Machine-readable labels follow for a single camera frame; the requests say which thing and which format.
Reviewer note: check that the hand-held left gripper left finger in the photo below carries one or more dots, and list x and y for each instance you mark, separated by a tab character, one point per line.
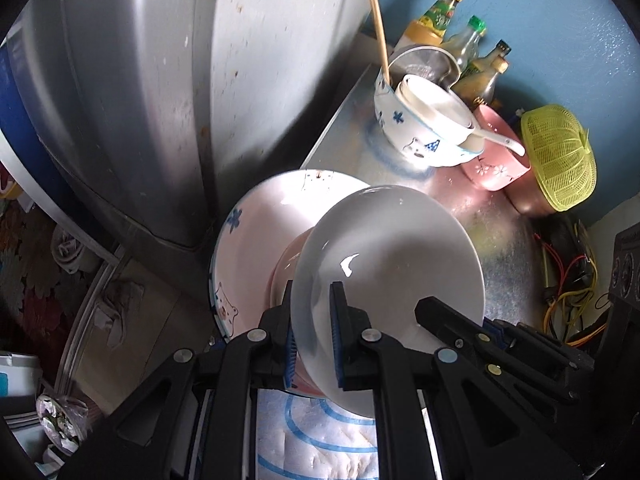
289	360

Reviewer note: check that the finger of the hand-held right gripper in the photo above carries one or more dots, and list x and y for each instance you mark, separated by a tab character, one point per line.
496	332
445	322

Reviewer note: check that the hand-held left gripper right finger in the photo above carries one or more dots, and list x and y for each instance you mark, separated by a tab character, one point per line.
337	345

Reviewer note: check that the white bear print plate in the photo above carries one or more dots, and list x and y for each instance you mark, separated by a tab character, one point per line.
260	220

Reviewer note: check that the black induction cooker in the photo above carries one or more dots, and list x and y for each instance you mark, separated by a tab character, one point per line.
627	270

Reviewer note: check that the brown pot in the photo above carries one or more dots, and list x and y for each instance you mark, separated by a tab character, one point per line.
530	200

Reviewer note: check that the pink flower print bowl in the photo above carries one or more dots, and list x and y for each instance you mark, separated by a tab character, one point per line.
495	170

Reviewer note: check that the crumpled grey cloth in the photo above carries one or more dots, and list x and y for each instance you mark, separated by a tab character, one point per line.
120	315

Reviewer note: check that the yellow-green mesh food cover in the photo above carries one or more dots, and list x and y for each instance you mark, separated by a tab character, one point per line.
560	160

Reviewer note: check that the white ceramic spoon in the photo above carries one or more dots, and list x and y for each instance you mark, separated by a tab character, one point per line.
505	142

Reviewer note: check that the white bear print bowl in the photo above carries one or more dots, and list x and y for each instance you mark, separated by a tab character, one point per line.
410	135

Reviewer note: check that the plain white bowl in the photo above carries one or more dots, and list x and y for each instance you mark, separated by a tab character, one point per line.
435	105

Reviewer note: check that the plastic bag of scraps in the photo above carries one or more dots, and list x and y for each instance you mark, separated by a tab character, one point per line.
62	422

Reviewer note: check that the white grey object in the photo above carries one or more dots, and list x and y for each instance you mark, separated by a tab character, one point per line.
75	250

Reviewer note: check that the metal strainer bowl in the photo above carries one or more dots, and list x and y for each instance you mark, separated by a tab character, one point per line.
425	62

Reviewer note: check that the dark floral rug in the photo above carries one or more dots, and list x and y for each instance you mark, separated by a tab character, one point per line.
30	285

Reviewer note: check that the white blue container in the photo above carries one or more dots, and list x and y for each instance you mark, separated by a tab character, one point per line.
17	375

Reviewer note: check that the green cap clear bottle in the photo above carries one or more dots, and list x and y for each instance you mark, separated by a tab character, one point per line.
465	47

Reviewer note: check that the green label sauce bottle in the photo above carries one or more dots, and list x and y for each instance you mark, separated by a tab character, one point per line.
430	22

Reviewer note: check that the wooden chopstick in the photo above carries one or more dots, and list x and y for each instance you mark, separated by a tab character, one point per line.
378	25

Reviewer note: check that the red yellow package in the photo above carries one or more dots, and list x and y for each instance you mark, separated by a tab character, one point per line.
10	185

